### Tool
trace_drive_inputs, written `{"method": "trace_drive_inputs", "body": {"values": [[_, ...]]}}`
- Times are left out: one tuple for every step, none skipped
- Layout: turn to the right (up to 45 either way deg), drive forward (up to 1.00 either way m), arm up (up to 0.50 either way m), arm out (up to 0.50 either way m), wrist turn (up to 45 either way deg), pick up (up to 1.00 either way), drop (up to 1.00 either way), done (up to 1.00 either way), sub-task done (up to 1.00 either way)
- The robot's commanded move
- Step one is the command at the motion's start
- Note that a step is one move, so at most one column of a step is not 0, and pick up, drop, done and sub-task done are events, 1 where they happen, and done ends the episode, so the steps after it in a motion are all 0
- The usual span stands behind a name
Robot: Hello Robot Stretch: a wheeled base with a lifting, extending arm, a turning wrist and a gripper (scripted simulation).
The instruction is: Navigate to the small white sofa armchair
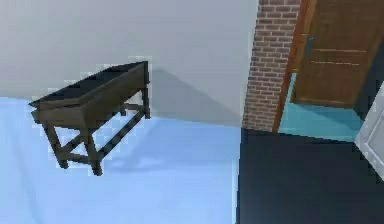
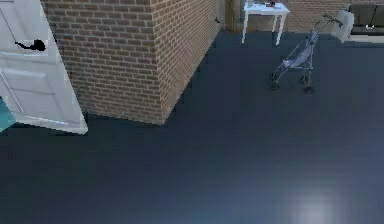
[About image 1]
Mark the brown wooden room door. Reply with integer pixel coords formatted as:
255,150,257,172
289,0,384,110

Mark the dark brown wooden table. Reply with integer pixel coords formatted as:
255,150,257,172
28,60,152,177

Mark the dark grey door handle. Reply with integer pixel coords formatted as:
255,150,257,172
304,35,316,58

